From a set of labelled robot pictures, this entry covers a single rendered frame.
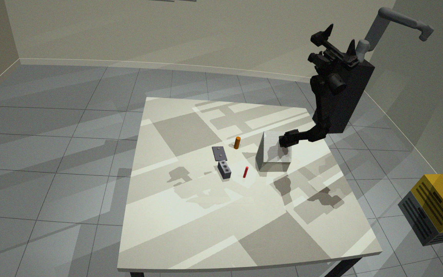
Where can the orange cylinder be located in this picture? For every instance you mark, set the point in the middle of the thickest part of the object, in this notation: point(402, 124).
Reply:
point(237, 142)

